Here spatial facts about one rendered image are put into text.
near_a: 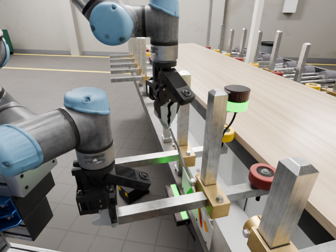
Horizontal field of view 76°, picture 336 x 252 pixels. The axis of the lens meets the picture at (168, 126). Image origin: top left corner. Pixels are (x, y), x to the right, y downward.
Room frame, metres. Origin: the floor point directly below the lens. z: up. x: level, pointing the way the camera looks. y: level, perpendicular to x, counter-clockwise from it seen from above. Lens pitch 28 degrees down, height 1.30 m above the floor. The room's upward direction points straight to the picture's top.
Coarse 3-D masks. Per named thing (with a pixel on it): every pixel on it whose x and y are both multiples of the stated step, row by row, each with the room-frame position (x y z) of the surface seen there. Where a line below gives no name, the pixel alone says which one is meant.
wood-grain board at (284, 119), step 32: (192, 64) 1.85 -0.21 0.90; (224, 64) 1.85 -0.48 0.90; (256, 96) 1.08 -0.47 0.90; (288, 96) 1.08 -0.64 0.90; (320, 96) 1.08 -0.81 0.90; (256, 128) 0.73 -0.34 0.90; (288, 128) 0.73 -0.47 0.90; (320, 128) 0.73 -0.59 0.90; (320, 160) 0.53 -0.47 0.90; (320, 192) 0.40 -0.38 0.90
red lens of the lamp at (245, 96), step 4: (224, 88) 0.48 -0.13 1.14; (228, 92) 0.47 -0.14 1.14; (232, 92) 0.46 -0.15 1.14; (236, 92) 0.45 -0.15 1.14; (240, 92) 0.45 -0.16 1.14; (244, 92) 0.45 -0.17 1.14; (248, 92) 0.46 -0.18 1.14; (228, 96) 0.46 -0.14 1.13; (232, 96) 0.46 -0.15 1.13; (236, 96) 0.45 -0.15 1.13; (240, 96) 0.45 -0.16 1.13; (244, 96) 0.46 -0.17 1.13; (248, 96) 0.46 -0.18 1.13; (232, 100) 0.46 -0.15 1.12; (236, 100) 0.45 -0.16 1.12; (240, 100) 0.45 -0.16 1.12; (244, 100) 0.46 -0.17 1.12
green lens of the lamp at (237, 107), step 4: (248, 100) 0.47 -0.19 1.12; (228, 104) 0.46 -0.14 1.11; (232, 104) 0.46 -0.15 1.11; (236, 104) 0.45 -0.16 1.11; (240, 104) 0.45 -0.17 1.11; (244, 104) 0.46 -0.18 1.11; (228, 108) 0.46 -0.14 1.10; (232, 108) 0.46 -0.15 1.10; (236, 108) 0.45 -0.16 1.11; (240, 108) 0.45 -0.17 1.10; (244, 108) 0.46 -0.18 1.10
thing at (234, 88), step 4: (232, 84) 0.51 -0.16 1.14; (236, 84) 0.51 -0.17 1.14; (228, 88) 0.48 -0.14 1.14; (232, 88) 0.48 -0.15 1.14; (236, 88) 0.48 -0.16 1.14; (240, 88) 0.48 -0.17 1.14; (244, 88) 0.48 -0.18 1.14; (248, 88) 0.48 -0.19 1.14; (228, 100) 0.47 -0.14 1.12; (236, 112) 0.48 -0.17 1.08; (232, 120) 0.48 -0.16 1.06; (228, 124) 0.48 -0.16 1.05; (224, 132) 0.48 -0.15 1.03
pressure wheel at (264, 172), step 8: (256, 168) 0.48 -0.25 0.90; (264, 168) 0.48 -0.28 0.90; (272, 168) 0.48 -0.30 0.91; (248, 176) 0.48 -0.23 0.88; (256, 176) 0.45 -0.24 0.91; (264, 176) 0.45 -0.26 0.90; (272, 176) 0.45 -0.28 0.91; (256, 184) 0.44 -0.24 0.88; (264, 184) 0.43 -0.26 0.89; (256, 200) 0.47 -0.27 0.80
